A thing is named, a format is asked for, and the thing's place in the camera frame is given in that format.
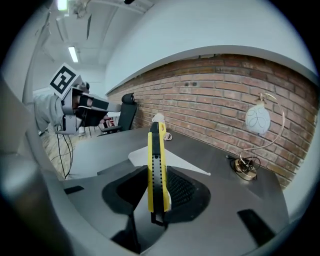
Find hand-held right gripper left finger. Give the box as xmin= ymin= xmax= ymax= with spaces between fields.
xmin=59 ymin=164 xmax=150 ymax=254

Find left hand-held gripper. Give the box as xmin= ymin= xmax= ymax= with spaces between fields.
xmin=49 ymin=62 xmax=123 ymax=136

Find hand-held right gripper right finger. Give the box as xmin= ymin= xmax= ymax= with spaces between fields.
xmin=149 ymin=164 xmax=290 ymax=256

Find yellow black utility knife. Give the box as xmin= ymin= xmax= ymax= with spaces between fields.
xmin=147 ymin=121 xmax=173 ymax=227

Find white paper sheet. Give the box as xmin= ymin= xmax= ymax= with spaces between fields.
xmin=127 ymin=146 xmax=212 ymax=176

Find person's left forearm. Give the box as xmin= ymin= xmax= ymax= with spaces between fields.
xmin=33 ymin=94 xmax=65 ymax=134

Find person's left hand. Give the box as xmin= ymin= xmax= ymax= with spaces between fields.
xmin=71 ymin=94 xmax=110 ymax=125

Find black mesh office chair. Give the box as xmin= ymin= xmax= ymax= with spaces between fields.
xmin=96 ymin=92 xmax=139 ymax=137

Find white globe lamp brass stand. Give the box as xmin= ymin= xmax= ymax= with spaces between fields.
xmin=229 ymin=92 xmax=287 ymax=182

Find black cable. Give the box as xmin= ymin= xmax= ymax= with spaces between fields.
xmin=55 ymin=126 xmax=75 ymax=180

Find pink bag with strap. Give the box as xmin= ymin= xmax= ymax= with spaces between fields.
xmin=152 ymin=112 xmax=174 ymax=142

